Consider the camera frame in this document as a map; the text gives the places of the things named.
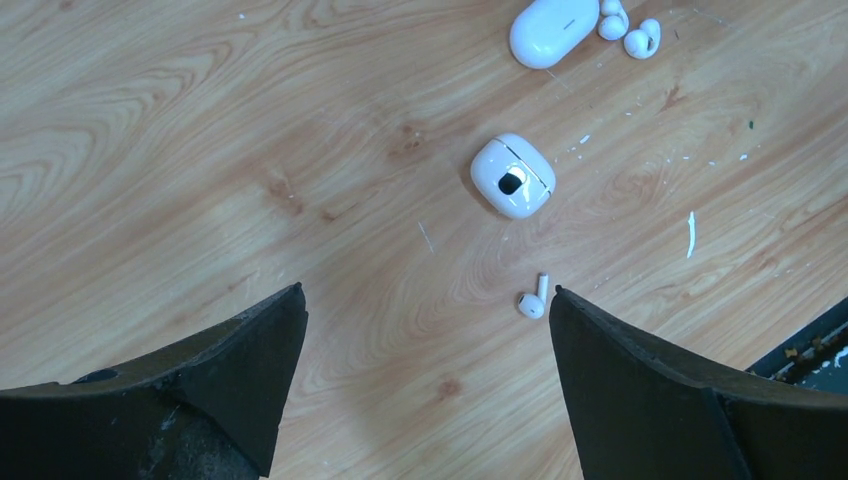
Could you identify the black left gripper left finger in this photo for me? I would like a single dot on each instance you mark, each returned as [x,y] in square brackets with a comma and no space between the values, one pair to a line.
[206,407]

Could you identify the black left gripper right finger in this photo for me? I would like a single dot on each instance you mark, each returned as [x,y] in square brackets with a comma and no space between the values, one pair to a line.
[641,407]

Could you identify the white gold-trimmed earbud case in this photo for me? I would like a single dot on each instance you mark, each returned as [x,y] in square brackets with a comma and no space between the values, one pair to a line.
[513,176]

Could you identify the white oval earbud case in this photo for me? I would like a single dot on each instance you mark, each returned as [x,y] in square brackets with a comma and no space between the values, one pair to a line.
[547,30]

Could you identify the white stem earbud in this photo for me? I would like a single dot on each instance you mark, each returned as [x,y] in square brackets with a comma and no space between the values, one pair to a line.
[533,305]

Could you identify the white ear-clip earbud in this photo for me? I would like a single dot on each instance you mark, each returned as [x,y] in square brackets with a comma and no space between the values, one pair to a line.
[614,23]
[644,42]

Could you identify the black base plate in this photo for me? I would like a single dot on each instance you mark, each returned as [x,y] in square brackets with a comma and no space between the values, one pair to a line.
[814,358]

